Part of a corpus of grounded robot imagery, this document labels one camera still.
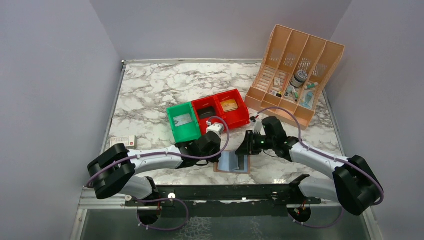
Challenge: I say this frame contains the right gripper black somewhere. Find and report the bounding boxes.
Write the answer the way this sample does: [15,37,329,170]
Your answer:
[235,129,276,155]

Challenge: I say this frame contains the brown leather card holder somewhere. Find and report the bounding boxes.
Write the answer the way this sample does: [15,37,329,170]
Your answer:
[213,150,251,174]

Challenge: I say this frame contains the green plastic bin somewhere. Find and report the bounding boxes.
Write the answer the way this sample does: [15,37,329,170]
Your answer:
[166,102,202,143]

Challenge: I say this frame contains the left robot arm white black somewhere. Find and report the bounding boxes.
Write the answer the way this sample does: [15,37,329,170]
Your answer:
[87,132,221,206]

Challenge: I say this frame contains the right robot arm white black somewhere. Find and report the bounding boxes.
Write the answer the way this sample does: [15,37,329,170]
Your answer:
[235,116,384,216]

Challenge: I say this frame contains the black card in red bin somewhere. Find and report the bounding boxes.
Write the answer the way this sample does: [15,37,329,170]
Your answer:
[196,106,216,120]

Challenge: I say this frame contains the silver card in green bin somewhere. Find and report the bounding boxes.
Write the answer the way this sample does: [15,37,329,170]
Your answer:
[173,113,193,127]

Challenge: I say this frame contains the gold card in red bin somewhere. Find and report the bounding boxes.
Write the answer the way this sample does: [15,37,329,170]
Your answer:
[220,99,239,113]

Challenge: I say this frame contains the white red playing card box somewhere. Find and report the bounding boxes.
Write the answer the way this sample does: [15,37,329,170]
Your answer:
[109,135,137,149]

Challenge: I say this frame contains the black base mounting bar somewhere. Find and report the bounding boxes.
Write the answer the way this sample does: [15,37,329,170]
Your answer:
[125,183,321,218]

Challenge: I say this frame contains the small items in organizer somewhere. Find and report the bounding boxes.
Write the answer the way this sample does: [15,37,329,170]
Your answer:
[268,77,316,109]

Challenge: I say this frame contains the round jar patterned lid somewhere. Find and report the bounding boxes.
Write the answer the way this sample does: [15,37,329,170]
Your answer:
[290,70,308,88]

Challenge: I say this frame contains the green white tube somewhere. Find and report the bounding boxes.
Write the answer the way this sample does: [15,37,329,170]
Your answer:
[305,82,319,90]

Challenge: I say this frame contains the peach desk organizer rack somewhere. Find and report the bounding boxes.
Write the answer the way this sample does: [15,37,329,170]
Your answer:
[244,24,345,130]

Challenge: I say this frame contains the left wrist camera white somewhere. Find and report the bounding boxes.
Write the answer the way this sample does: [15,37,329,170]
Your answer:
[206,122,225,136]

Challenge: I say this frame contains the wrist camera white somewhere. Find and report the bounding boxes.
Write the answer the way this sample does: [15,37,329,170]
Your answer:
[206,122,225,136]
[250,115,263,135]

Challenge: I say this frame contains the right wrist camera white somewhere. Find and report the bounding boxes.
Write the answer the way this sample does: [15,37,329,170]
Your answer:
[250,115,263,135]

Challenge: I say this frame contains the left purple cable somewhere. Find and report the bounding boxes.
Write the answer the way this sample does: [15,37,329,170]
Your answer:
[86,116,231,232]

